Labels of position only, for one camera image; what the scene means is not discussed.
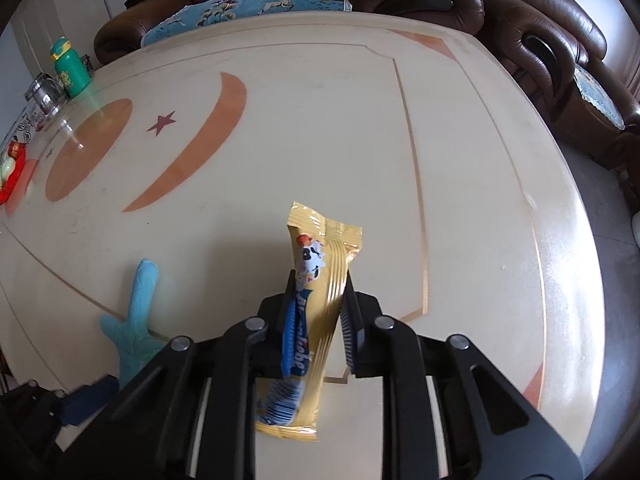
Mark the brown leather armchair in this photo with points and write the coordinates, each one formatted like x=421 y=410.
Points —
x=550 y=25

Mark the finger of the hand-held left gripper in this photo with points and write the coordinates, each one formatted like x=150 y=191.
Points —
x=90 y=402

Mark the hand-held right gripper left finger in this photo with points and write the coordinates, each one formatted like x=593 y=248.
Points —
x=292 y=330

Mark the green water bottle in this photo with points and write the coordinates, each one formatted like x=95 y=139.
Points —
x=70 y=72

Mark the black and white floral cloth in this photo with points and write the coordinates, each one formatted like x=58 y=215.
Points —
x=27 y=127

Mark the red tray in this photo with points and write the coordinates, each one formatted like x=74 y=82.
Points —
x=12 y=187

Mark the small blue seat cover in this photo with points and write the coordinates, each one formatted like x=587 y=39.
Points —
x=597 y=95

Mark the yellow snack wrapper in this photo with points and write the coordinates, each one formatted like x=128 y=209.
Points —
x=325 y=260

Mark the glass pitcher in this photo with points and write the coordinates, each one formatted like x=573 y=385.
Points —
x=45 y=97

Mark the small red box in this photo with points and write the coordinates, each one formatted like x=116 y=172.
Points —
x=16 y=149

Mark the blue deer print seat cover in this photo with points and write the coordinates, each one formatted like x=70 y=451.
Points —
x=240 y=10

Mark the green teacup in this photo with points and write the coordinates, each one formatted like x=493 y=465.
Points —
x=7 y=170

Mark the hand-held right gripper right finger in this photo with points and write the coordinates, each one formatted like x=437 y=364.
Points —
x=348 y=330

